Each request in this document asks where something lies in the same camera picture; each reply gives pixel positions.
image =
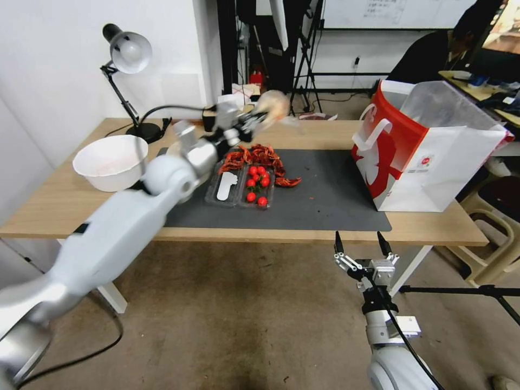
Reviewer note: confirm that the black tripod stand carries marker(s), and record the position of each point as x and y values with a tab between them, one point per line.
467	290

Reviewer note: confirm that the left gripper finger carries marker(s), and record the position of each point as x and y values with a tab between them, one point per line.
263	115
260	125

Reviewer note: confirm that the whiteboard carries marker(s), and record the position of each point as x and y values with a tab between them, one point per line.
390	12

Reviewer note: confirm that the dark grey table mat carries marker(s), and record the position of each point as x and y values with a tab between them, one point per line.
317	195

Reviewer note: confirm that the person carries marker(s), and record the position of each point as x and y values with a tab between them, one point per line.
426	53

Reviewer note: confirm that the red white delivery bag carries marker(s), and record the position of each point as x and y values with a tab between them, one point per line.
426	162

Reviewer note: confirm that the clear plastic takeout box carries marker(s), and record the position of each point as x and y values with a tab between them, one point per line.
260	205

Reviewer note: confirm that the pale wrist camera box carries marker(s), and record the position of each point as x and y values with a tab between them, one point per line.
382	271

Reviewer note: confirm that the computer monitor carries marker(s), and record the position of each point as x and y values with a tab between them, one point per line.
501	24

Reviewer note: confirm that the beige plastic stool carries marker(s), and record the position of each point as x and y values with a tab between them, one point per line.
493	227

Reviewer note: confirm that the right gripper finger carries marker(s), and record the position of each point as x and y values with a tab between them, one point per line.
345	262
384	243

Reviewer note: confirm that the white paper bowl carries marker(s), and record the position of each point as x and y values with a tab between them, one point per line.
107	162

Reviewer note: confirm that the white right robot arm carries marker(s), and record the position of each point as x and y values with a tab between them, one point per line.
386	365

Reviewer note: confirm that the wooden table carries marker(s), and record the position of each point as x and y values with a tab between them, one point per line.
57	203

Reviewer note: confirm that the black silver desk lamp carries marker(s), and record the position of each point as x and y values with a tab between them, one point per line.
131	50

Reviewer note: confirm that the yellow side desk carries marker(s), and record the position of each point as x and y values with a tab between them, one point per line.
479	87

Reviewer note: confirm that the dried red chili pile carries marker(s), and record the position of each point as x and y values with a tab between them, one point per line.
260	154

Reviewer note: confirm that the black tall tripod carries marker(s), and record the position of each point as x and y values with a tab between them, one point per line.
305	61

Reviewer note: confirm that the dried red chili pepper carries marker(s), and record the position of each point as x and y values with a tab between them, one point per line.
289	181

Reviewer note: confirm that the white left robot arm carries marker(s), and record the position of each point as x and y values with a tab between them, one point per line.
109	227

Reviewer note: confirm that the red white flat packet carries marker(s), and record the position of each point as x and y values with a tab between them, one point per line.
319	117

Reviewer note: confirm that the cardboard box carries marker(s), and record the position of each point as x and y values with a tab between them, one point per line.
243	92

